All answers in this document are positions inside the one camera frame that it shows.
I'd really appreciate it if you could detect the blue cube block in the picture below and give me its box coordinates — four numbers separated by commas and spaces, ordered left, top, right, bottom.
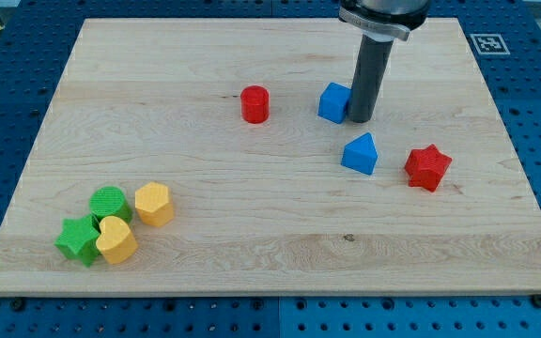
317, 83, 351, 124

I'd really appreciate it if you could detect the grey robot arm flange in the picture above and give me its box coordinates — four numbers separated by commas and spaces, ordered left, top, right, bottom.
338, 0, 431, 42

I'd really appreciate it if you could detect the red cylinder block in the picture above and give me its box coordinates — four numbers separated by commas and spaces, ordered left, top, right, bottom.
240, 85, 270, 124

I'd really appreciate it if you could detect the blue triangular prism block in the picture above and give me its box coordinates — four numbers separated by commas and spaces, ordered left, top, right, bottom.
341, 132, 379, 176

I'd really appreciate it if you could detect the light wooden board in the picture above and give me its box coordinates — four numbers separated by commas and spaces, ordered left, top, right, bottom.
0, 18, 541, 298

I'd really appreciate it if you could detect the yellow hexagon block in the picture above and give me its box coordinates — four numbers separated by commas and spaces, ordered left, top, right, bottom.
134, 182, 175, 227

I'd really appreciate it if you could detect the red star block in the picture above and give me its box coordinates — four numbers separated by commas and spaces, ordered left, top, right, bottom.
404, 144, 453, 192

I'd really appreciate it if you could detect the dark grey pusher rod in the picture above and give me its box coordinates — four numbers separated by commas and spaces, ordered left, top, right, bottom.
348, 35, 394, 123

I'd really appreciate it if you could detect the green cylinder block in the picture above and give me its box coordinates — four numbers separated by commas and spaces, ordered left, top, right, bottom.
88, 186, 132, 223

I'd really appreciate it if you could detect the yellow heart block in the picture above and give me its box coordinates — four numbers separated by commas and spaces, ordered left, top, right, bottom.
96, 216, 138, 265

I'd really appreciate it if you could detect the green star block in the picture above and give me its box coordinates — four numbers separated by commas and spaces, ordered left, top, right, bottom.
54, 214, 100, 268

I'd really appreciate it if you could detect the white fiducial marker tag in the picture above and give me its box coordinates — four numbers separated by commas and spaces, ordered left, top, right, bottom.
470, 33, 510, 55

